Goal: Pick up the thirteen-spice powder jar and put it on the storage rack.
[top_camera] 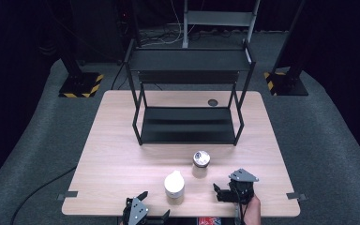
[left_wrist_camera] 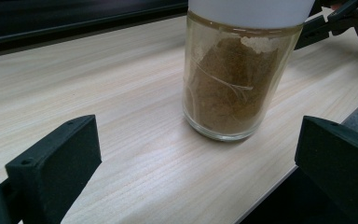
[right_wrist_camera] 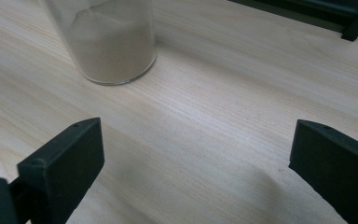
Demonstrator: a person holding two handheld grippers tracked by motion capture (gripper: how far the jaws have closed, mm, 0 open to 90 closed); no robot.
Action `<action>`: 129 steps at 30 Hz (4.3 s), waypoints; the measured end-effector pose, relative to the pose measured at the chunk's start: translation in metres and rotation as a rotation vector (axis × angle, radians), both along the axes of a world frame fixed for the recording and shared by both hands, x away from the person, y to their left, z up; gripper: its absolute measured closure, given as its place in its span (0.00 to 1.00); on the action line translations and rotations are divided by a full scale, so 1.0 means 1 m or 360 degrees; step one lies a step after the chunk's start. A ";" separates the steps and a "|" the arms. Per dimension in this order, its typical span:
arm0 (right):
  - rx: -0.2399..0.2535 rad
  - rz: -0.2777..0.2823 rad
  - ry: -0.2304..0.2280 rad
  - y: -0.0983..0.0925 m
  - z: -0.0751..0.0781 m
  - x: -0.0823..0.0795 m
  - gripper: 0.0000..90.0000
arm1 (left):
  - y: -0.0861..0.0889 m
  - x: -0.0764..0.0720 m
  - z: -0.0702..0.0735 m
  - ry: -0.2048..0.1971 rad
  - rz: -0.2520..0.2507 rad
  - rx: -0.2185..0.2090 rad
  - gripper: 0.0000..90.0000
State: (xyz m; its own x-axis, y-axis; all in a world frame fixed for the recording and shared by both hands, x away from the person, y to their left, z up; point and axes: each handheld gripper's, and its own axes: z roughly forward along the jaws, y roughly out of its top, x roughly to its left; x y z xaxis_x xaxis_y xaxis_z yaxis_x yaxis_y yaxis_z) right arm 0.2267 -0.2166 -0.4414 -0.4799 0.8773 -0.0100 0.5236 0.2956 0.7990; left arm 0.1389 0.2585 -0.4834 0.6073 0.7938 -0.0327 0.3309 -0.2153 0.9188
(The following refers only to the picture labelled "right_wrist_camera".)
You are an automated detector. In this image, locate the clear jar of brown powder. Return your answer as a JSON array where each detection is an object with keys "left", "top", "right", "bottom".
[{"left": 38, "top": 0, "right": 158, "bottom": 87}]

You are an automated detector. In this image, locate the black metal shelf rack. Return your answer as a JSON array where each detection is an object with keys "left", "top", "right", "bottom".
[{"left": 227, "top": 0, "right": 358, "bottom": 42}]

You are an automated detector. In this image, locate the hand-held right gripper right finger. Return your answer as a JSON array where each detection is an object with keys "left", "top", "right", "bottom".
[{"left": 288, "top": 119, "right": 358, "bottom": 224}]

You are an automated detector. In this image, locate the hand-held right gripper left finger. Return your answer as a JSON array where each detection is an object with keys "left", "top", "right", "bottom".
[{"left": 17, "top": 117, "right": 105, "bottom": 224}]

